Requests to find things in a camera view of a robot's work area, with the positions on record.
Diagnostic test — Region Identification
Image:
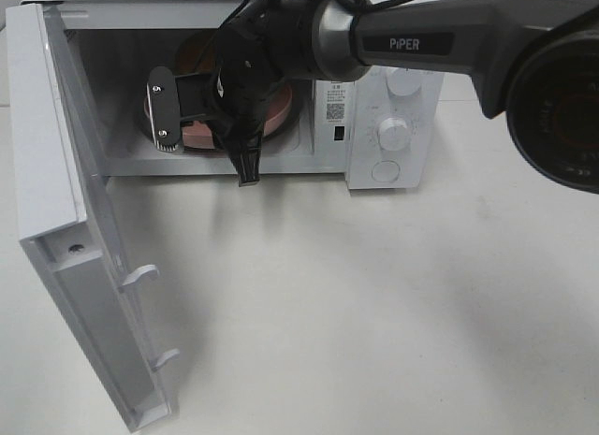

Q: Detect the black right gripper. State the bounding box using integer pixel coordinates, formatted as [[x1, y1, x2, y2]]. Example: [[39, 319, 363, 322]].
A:
[[207, 13, 293, 187]]

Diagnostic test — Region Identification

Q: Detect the pink round plate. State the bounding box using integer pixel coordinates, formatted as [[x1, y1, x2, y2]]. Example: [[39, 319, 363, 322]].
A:
[[136, 77, 301, 152]]

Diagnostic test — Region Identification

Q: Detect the white round door button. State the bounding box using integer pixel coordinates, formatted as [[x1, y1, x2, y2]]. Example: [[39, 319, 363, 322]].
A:
[[372, 160, 401, 183]]

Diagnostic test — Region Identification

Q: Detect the white microwave door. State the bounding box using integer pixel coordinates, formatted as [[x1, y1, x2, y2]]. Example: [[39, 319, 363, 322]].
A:
[[6, 3, 178, 432]]

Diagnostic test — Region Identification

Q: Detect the toy burger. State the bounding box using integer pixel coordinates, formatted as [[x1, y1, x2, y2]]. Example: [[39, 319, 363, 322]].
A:
[[175, 29, 216, 74]]

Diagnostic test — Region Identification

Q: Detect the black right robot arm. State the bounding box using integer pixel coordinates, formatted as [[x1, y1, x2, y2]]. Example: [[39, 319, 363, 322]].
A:
[[211, 0, 598, 194]]

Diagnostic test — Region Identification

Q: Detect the white microwave oven body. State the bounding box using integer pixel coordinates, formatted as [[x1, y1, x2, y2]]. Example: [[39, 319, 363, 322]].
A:
[[7, 0, 443, 189]]

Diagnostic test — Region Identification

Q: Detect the lower white round knob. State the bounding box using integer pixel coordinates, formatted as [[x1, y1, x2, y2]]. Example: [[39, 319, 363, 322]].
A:
[[377, 117, 412, 152]]

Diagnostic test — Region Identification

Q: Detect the white round knob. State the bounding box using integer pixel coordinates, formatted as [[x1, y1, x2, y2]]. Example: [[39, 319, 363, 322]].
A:
[[377, 117, 412, 152], [386, 67, 422, 97]]

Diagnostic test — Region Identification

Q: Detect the upper white round knob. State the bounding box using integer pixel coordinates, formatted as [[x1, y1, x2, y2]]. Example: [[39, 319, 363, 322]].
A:
[[386, 67, 422, 97]]

